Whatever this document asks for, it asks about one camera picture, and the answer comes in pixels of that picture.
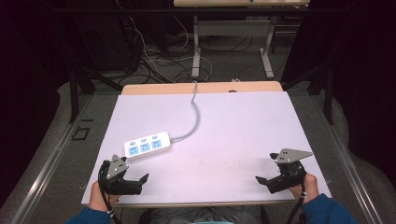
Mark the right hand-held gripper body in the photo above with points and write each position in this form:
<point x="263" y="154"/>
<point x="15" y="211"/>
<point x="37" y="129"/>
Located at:
<point x="291" y="169"/>

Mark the aluminium floor rail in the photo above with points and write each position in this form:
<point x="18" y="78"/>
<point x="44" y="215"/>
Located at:
<point x="348" y="168"/>
<point x="46" y="171"/>

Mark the person's left hand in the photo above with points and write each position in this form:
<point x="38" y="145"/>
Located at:
<point x="99" y="199"/>

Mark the black metal stand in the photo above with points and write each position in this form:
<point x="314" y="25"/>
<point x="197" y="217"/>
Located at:
<point x="74" y="93"/>
<point x="328" y="93"/>

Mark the dark curtain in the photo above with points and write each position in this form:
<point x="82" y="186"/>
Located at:
<point x="28" y="77"/>
<point x="364" y="77"/>

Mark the person's right hand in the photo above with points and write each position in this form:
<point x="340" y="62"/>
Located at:
<point x="308" y="189"/>

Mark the white power strip blue sockets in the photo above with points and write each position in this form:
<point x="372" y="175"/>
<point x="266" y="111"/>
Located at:
<point x="147" y="145"/>

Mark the person's lap grey clothing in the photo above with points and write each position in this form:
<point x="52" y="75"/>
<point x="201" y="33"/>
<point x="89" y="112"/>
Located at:
<point x="199" y="216"/>

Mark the white board sheet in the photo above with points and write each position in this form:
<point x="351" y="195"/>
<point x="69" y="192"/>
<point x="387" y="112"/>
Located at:
<point x="236" y="137"/>

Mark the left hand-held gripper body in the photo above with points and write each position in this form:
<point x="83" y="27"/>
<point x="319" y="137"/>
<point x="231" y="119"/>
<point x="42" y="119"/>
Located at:
<point x="115" y="168"/>

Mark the light wooden table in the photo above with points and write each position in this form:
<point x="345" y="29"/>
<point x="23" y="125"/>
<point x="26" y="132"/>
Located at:
<point x="214" y="87"/>

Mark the desk with grey metal legs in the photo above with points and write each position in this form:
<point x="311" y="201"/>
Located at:
<point x="233" y="28"/>

